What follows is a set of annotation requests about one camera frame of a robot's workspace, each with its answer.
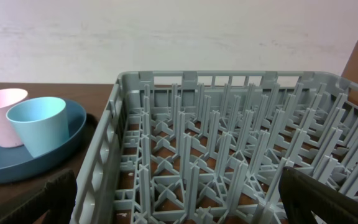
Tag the dark brown serving tray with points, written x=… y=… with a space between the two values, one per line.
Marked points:
x=74 y=162

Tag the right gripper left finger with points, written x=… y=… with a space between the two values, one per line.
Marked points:
x=54 y=200

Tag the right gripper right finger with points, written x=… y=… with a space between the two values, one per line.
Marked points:
x=304 y=197

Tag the dark blue round plate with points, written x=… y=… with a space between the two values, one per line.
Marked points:
x=17 y=164

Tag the light blue plastic cup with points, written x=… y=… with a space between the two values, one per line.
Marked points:
x=41 y=123

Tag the pink plastic cup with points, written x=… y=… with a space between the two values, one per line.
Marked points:
x=9 y=97

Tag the grey plastic dishwasher rack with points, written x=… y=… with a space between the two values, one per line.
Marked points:
x=210 y=147

